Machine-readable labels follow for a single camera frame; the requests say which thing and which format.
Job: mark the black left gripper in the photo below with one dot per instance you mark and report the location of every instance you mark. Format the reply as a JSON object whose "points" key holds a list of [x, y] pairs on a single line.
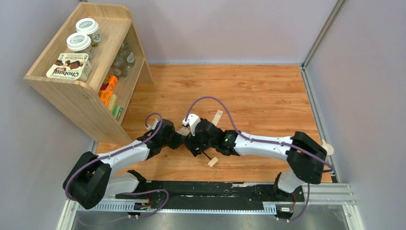
{"points": [[174, 140]]}

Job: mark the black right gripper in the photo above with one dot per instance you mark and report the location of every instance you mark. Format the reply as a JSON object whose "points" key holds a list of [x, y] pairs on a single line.
{"points": [[193, 142]]}

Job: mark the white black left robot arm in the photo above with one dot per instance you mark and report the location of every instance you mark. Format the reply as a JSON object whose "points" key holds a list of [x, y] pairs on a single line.
{"points": [[93, 177]]}

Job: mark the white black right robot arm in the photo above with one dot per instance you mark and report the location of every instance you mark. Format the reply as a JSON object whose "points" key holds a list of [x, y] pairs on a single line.
{"points": [[304, 156]]}

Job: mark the green box on shelf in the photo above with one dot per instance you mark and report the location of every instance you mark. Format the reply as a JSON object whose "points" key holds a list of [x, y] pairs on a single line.
{"points": [[117, 112]]}

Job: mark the orange box on shelf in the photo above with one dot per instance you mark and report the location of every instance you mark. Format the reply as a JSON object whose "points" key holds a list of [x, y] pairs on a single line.
{"points": [[106, 90]]}

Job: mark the glass jars in shelf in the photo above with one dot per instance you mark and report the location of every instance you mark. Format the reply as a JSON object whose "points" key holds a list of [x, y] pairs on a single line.
{"points": [[123, 61]]}

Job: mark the wooden shelf unit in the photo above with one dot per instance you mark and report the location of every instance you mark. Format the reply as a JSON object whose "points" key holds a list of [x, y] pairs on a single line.
{"points": [[78, 100]]}

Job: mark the pale green pump bottle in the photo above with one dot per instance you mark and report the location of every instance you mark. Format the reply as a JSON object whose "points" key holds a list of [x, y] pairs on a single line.
{"points": [[328, 147]]}

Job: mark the Chobani yogurt pack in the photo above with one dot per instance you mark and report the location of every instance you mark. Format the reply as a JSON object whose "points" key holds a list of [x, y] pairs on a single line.
{"points": [[71, 66]]}

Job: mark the front white-lidded jar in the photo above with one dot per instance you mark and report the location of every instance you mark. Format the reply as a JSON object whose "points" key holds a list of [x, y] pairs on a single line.
{"points": [[80, 43]]}

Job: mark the white-lidded jar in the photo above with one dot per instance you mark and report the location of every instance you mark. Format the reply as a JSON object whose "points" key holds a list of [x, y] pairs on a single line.
{"points": [[89, 27], [80, 43]]}

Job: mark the back white-lidded jar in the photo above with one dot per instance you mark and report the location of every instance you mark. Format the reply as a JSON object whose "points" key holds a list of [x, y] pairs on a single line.
{"points": [[89, 27]]}

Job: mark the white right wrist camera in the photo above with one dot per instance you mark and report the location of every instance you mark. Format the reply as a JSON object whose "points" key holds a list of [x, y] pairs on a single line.
{"points": [[191, 122]]}

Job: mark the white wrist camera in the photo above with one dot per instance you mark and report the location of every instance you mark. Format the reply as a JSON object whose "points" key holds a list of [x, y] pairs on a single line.
{"points": [[154, 125], [191, 122]]}

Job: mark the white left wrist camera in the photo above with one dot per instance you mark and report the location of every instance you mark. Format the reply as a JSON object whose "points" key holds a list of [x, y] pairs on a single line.
{"points": [[154, 125]]}

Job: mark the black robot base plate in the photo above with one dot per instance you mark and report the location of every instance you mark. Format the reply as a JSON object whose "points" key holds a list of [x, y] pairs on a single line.
{"points": [[215, 195]]}

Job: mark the aluminium frame rail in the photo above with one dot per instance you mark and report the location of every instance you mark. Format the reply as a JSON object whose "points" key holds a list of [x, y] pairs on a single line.
{"points": [[324, 194]]}

